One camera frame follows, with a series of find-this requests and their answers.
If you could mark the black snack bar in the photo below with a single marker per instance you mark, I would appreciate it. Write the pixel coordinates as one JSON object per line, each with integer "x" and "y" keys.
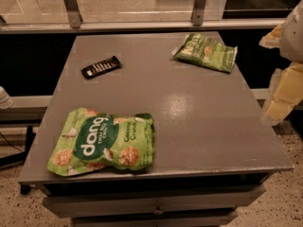
{"x": 102, "y": 67}

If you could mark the right metal railing bracket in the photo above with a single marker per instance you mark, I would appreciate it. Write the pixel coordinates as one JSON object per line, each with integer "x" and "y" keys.
{"x": 198, "y": 12}

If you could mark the metal railing bracket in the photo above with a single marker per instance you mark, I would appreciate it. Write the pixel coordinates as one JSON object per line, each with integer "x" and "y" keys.
{"x": 198, "y": 12}
{"x": 73, "y": 13}

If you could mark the left metal railing bracket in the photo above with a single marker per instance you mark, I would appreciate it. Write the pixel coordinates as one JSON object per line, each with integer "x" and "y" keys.
{"x": 73, "y": 13}

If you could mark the white bottle at left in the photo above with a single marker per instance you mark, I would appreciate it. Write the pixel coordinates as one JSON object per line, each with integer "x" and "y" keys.
{"x": 6, "y": 100}

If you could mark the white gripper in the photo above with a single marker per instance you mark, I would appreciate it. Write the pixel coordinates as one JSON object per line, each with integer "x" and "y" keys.
{"x": 294, "y": 37}

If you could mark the green jalapeno chip bag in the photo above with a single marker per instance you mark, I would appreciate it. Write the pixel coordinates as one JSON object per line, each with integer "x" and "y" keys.
{"x": 197, "y": 49}

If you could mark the green rice chip bag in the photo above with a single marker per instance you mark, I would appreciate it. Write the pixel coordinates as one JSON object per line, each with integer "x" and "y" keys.
{"x": 91, "y": 141}

